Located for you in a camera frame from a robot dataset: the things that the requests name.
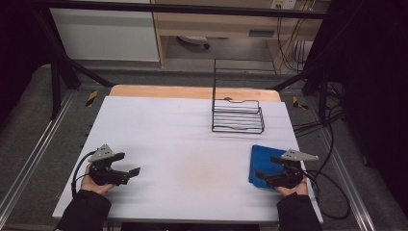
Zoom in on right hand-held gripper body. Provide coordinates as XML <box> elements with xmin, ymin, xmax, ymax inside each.
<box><xmin>265</xmin><ymin>148</ymin><xmax>320</xmax><ymax>190</ymax></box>

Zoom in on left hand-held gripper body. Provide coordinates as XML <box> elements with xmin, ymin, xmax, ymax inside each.
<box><xmin>87</xmin><ymin>143</ymin><xmax>131</xmax><ymax>187</ymax></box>

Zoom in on blue cloth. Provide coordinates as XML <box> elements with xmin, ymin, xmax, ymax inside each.
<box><xmin>248</xmin><ymin>144</ymin><xmax>290</xmax><ymax>193</ymax></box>

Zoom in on person's right hand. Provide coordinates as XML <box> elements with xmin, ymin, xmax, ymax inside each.
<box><xmin>274</xmin><ymin>175</ymin><xmax>310</xmax><ymax>197</ymax></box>

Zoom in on person's left hand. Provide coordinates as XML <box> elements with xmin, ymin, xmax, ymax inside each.
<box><xmin>80</xmin><ymin>164</ymin><xmax>115</xmax><ymax>195</ymax></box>

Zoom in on white table cover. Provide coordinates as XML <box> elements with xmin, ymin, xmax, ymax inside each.
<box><xmin>52</xmin><ymin>95</ymin><xmax>323</xmax><ymax>224</ymax></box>

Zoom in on yellow black tape strip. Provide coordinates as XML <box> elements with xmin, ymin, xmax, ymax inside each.
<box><xmin>292</xmin><ymin>95</ymin><xmax>310</xmax><ymax>111</ymax></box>
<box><xmin>85</xmin><ymin>90</ymin><xmax>99</xmax><ymax>108</ymax></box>

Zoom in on black metal stand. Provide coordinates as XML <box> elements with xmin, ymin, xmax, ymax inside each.
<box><xmin>30</xmin><ymin>6</ymin><xmax>115</xmax><ymax>120</ymax></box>
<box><xmin>269</xmin><ymin>61</ymin><xmax>332</xmax><ymax>127</ymax></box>

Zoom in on wooden table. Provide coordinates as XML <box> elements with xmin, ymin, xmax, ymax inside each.
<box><xmin>109</xmin><ymin>84</ymin><xmax>282</xmax><ymax>103</ymax></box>

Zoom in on white cabinet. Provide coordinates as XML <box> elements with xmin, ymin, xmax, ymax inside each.
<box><xmin>49</xmin><ymin>8</ymin><xmax>161</xmax><ymax>63</ymax></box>

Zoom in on black curtain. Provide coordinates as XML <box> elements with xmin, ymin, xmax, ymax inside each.
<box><xmin>0</xmin><ymin>0</ymin><xmax>54</xmax><ymax>124</ymax></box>
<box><xmin>307</xmin><ymin>0</ymin><xmax>408</xmax><ymax>219</ymax></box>

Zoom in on white device with black wheel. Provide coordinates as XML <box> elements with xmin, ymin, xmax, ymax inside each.
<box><xmin>177</xmin><ymin>35</ymin><xmax>212</xmax><ymax>50</ymax></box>

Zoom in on light wooden desk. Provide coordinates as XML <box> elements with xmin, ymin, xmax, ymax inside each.
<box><xmin>149</xmin><ymin>0</ymin><xmax>332</xmax><ymax>67</ymax></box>

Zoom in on black metal crossbar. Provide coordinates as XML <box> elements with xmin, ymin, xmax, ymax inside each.
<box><xmin>38</xmin><ymin>0</ymin><xmax>331</xmax><ymax>20</ymax></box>

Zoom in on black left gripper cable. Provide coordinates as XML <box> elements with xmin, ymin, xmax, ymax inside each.
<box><xmin>70</xmin><ymin>149</ymin><xmax>98</xmax><ymax>197</ymax></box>

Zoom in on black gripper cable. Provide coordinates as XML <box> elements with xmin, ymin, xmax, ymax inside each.
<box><xmin>302</xmin><ymin>168</ymin><xmax>352</xmax><ymax>221</ymax></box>
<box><xmin>70</xmin><ymin>149</ymin><xmax>98</xmax><ymax>197</ymax></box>

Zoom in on bundle of black floor cables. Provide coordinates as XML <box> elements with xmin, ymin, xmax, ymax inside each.
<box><xmin>292</xmin><ymin>102</ymin><xmax>344</xmax><ymax>138</ymax></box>

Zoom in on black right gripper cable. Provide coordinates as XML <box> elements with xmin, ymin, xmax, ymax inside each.
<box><xmin>302</xmin><ymin>168</ymin><xmax>352</xmax><ymax>221</ymax></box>

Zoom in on black wire rack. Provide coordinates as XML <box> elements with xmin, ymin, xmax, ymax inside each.
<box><xmin>211</xmin><ymin>58</ymin><xmax>280</xmax><ymax>135</ymax></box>

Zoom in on aluminium floor rail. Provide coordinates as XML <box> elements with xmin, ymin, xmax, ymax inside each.
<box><xmin>319</xmin><ymin>126</ymin><xmax>378</xmax><ymax>231</ymax></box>
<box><xmin>0</xmin><ymin>90</ymin><xmax>79</xmax><ymax>222</ymax></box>

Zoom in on hanging cables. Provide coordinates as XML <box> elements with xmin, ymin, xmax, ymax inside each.
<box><xmin>276</xmin><ymin>16</ymin><xmax>314</xmax><ymax>73</ymax></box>

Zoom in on white wall socket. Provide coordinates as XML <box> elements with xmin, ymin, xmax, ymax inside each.
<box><xmin>270</xmin><ymin>0</ymin><xmax>297</xmax><ymax>10</ymax></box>

